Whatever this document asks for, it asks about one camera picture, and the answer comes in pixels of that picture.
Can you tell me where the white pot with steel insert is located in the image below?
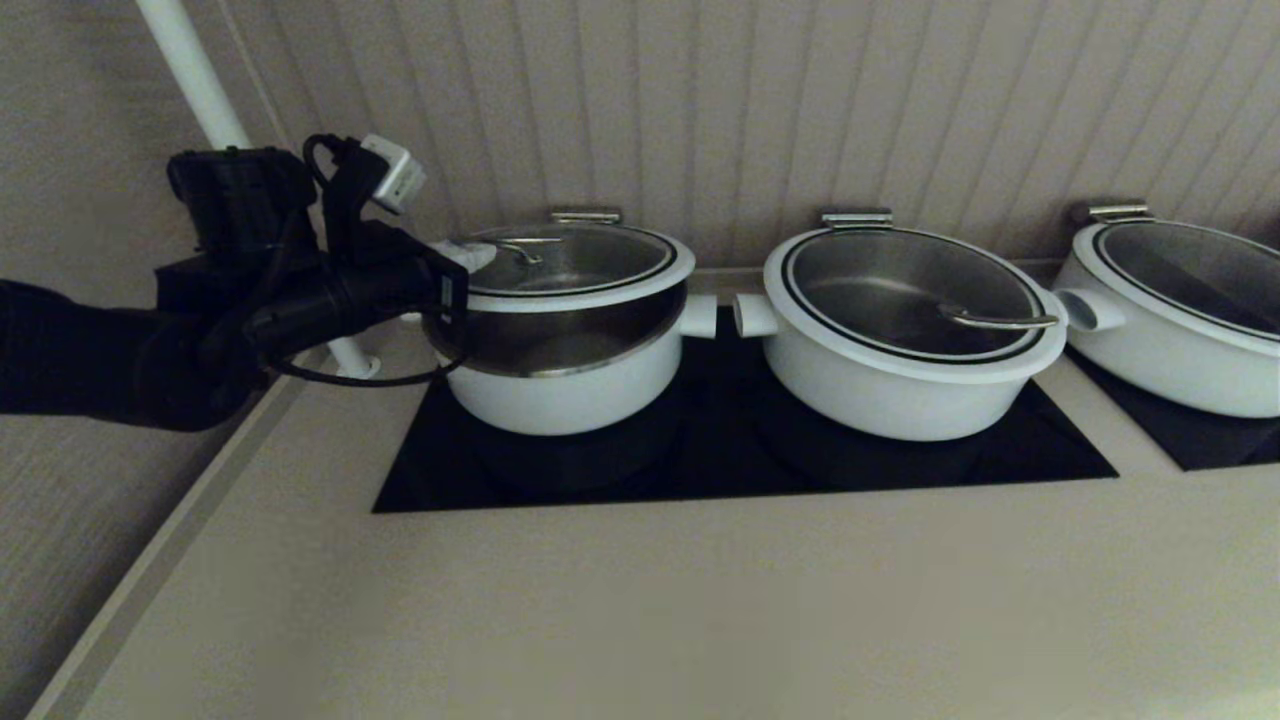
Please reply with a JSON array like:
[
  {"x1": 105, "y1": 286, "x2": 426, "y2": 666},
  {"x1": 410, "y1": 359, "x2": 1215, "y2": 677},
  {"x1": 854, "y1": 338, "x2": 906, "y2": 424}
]
[
  {"x1": 1050, "y1": 258, "x2": 1280, "y2": 419},
  {"x1": 732, "y1": 290, "x2": 1066, "y2": 443},
  {"x1": 420, "y1": 283, "x2": 718, "y2": 437}
]

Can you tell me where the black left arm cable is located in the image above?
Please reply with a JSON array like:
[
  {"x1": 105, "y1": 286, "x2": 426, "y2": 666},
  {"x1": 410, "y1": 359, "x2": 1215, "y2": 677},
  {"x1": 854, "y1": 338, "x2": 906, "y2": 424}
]
[{"x1": 262, "y1": 330, "x2": 469, "y2": 389}]

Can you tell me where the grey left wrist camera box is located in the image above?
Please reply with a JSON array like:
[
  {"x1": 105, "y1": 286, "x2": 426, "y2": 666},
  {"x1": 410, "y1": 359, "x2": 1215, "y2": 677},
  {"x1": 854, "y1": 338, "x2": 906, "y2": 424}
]
[{"x1": 358, "y1": 133, "x2": 428, "y2": 216}]

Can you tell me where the wide black glass cooktop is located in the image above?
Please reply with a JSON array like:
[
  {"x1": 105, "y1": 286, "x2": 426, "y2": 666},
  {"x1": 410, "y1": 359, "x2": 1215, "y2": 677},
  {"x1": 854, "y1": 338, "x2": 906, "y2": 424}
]
[{"x1": 372, "y1": 310, "x2": 1119, "y2": 514}]

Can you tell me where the white support pole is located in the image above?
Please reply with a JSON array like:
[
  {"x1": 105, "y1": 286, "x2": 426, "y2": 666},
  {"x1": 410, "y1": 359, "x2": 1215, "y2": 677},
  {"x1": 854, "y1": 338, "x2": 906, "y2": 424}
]
[{"x1": 135, "y1": 0, "x2": 384, "y2": 387}]

